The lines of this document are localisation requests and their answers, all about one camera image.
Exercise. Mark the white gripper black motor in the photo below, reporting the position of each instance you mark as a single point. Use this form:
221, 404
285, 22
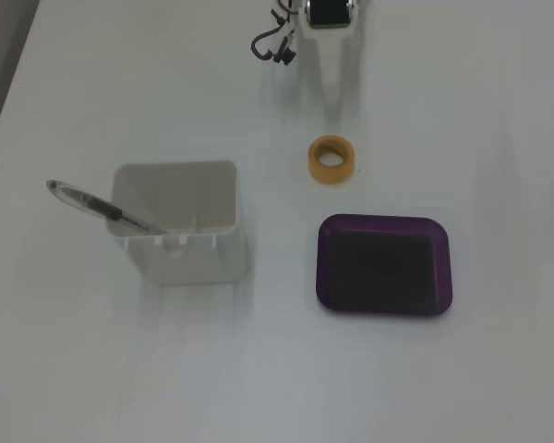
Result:
331, 32

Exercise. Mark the yellow tape roll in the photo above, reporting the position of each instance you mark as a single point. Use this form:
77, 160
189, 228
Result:
315, 161

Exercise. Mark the purple rectangular tray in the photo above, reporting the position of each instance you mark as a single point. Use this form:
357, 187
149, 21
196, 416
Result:
325, 267

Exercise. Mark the white plastic container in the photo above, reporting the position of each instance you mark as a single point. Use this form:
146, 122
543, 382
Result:
189, 263

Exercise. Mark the clear black ballpoint pen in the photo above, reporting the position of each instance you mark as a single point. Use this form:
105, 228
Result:
101, 207

